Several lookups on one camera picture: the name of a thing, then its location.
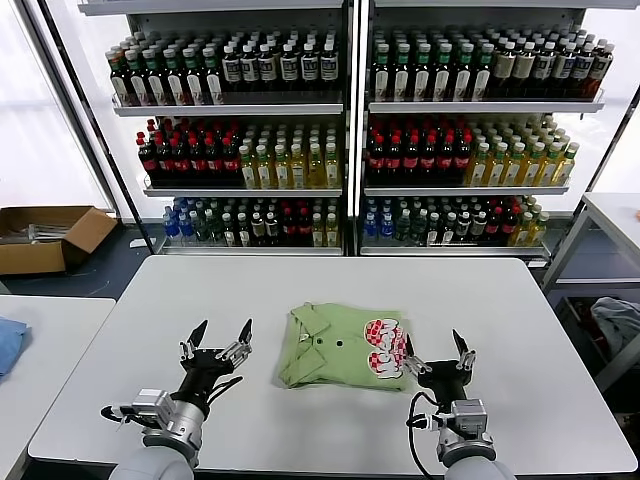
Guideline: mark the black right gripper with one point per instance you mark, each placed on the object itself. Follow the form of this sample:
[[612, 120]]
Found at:
[[445, 380]]

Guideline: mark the grey frame white table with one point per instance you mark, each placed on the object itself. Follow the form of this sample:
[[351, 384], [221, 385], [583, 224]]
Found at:
[[614, 212]]

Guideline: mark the white paper scrap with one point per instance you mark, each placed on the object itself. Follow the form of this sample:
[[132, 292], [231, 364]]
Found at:
[[136, 243]]

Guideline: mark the clear plastic packaging bundle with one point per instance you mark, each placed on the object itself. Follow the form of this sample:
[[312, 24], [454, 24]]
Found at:
[[40, 232]]

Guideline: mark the white metal shelf rack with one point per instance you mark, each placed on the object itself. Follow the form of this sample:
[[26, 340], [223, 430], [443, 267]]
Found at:
[[225, 109], [475, 106]]

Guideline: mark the blue folded cloth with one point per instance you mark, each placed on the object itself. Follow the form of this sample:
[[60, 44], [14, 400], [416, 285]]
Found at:
[[10, 345]]

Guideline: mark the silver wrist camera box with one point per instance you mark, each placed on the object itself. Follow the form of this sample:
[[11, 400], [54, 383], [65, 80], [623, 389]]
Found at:
[[469, 420], [150, 410]]

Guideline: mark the white cap beige label bottle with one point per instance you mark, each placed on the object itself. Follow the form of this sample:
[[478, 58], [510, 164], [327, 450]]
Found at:
[[506, 67], [525, 67]]

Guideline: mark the red label dark soda bottle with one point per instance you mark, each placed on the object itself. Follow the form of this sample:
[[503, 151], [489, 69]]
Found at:
[[495, 222], [511, 222], [289, 227], [304, 227]]

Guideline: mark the red cap cola bottle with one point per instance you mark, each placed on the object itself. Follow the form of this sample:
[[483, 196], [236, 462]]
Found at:
[[214, 165], [412, 160], [231, 165], [147, 165], [447, 160], [179, 165], [196, 165], [163, 165], [430, 160], [377, 160], [395, 160], [465, 160]]

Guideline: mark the white cap dark drink bottle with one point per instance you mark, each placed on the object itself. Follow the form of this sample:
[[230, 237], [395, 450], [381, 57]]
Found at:
[[448, 231], [479, 225], [243, 232], [464, 225], [258, 226], [433, 231], [229, 232], [272, 226]]

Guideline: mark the small yellow juice bottle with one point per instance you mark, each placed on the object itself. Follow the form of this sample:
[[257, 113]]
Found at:
[[317, 234], [541, 230], [332, 234], [526, 231]]

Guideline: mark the brown cardboard box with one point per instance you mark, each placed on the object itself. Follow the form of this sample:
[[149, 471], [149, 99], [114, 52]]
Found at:
[[30, 257]]

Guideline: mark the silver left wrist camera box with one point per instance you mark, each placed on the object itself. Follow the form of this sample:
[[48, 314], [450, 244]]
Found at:
[[150, 410]]

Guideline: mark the blue water bottle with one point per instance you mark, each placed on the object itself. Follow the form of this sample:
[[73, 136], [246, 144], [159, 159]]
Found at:
[[371, 226], [387, 226], [171, 226], [185, 227]]

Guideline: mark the red fabric piece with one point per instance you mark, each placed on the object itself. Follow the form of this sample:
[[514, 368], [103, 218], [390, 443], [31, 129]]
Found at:
[[598, 334]]

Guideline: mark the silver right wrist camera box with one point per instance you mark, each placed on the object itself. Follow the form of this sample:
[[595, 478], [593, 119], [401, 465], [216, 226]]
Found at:
[[469, 420]]

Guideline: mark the pale blue cloth bundle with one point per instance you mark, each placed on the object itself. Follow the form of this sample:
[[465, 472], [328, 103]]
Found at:
[[617, 320]]

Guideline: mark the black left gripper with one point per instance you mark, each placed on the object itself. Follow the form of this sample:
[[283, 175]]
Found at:
[[205, 372]]

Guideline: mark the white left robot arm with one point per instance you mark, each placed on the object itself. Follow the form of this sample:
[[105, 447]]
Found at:
[[150, 465]]

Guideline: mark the green polo shirt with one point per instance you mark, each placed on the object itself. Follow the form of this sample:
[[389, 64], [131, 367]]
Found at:
[[325, 360]]

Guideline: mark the green cap dark drink bottle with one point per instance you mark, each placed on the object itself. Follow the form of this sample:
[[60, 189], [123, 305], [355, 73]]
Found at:
[[423, 75], [484, 75], [172, 80], [212, 80], [119, 82], [152, 82], [444, 75], [192, 80], [382, 75], [464, 75], [135, 82], [402, 75]]

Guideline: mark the white cap blue label bottle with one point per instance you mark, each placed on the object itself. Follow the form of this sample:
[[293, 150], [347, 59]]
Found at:
[[230, 67], [308, 66], [585, 68], [267, 66], [288, 66], [566, 67], [546, 67], [248, 67], [327, 66], [604, 70]]

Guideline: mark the black slanted window bar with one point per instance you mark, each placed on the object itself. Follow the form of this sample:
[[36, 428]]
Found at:
[[82, 100], [609, 150]]

